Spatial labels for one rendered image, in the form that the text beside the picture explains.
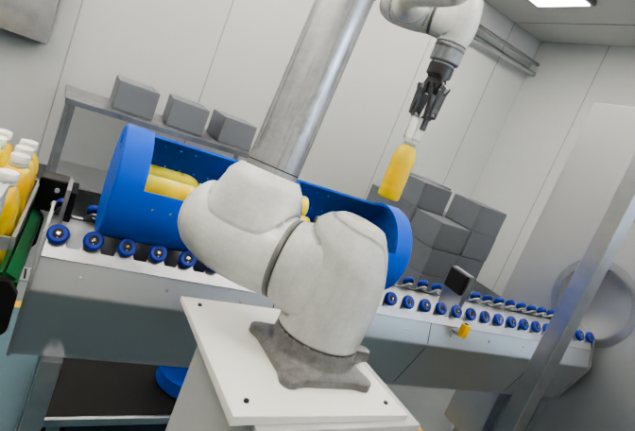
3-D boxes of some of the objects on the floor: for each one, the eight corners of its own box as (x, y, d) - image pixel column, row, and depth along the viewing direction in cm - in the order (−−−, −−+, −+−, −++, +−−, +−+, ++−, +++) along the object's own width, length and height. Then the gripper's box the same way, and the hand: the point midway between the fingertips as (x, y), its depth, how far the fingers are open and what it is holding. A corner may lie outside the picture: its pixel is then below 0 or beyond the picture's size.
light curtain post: (441, 590, 169) (667, 155, 143) (429, 593, 167) (658, 149, 140) (431, 573, 175) (647, 150, 148) (420, 575, 172) (638, 145, 145)
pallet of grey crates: (458, 320, 479) (508, 215, 460) (403, 313, 437) (454, 196, 418) (391, 267, 579) (430, 179, 560) (340, 256, 537) (380, 161, 518)
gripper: (471, 71, 132) (437, 149, 135) (435, 67, 146) (405, 138, 150) (452, 60, 128) (418, 141, 132) (417, 58, 143) (386, 130, 146)
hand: (415, 129), depth 140 cm, fingers closed on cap, 4 cm apart
